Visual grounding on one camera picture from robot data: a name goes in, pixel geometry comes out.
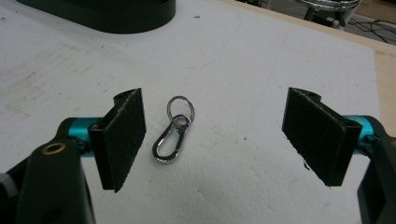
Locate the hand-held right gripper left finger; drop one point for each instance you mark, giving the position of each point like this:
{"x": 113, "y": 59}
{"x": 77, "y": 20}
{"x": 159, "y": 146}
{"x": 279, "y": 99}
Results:
{"x": 123, "y": 140}

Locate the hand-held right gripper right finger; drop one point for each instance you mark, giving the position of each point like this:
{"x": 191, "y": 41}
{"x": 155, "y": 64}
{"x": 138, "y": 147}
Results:
{"x": 320, "y": 137}

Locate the white foam board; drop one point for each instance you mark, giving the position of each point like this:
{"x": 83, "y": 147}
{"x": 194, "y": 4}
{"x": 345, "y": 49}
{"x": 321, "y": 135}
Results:
{"x": 199, "y": 77}

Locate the metal stand base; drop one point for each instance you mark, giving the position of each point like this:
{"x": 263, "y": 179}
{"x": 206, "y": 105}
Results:
{"x": 331, "y": 11}

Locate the black oval container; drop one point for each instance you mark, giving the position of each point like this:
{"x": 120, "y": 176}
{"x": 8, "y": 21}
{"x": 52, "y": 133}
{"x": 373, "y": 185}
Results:
{"x": 102, "y": 14}

